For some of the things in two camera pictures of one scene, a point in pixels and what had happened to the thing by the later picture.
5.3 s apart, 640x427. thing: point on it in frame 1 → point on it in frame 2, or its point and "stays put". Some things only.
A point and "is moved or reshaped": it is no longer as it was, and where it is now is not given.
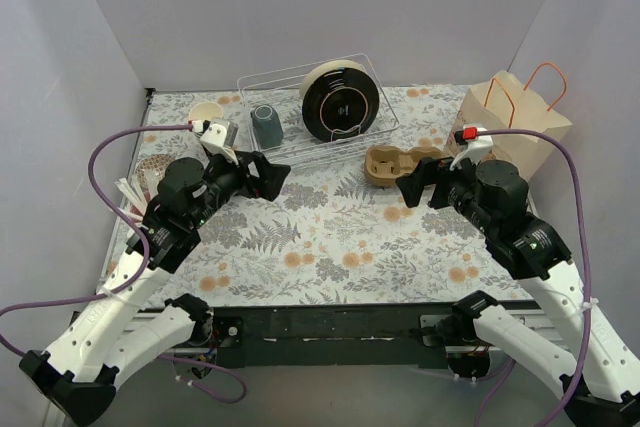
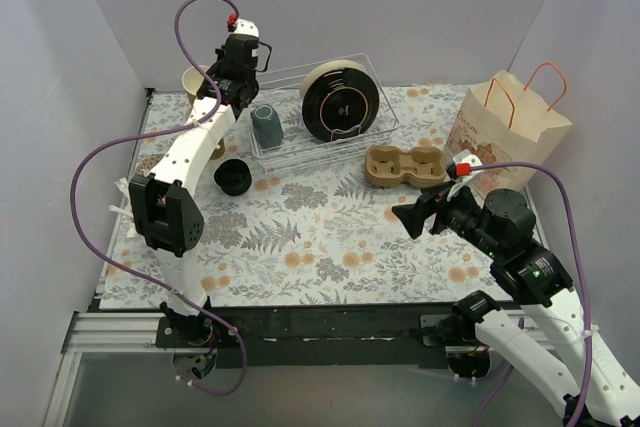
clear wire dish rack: x=338 y=105 stays put
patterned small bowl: x=157 y=162 stays put
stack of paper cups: x=205 y=111 is moved or reshaped
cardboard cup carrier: x=384 y=165 stays put
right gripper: x=435 y=187 → x=435 y=209
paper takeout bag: x=504 y=103 stays put
